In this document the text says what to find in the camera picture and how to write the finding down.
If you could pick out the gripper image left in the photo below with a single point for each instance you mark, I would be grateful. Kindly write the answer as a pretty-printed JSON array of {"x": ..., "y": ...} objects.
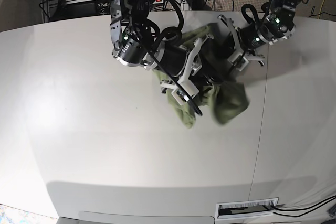
[{"x": 194, "y": 64}]

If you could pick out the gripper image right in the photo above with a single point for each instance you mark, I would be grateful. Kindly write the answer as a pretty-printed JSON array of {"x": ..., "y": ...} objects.
[{"x": 232, "y": 44}]

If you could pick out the green T-shirt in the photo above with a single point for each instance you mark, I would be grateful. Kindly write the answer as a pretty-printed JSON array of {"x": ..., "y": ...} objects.
[{"x": 226, "y": 100}]

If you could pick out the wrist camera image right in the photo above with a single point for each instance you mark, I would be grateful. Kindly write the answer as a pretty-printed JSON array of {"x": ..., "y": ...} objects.
[{"x": 239, "y": 62}]

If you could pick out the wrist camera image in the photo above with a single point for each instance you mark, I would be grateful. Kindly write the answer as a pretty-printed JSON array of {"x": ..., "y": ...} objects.
[
  {"x": 189, "y": 89},
  {"x": 239, "y": 62}
]

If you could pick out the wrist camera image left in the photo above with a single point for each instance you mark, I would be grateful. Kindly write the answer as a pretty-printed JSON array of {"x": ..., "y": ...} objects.
[{"x": 189, "y": 89}]

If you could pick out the white cable grommet tray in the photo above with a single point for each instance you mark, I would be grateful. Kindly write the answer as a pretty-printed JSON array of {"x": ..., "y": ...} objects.
[{"x": 245, "y": 209}]

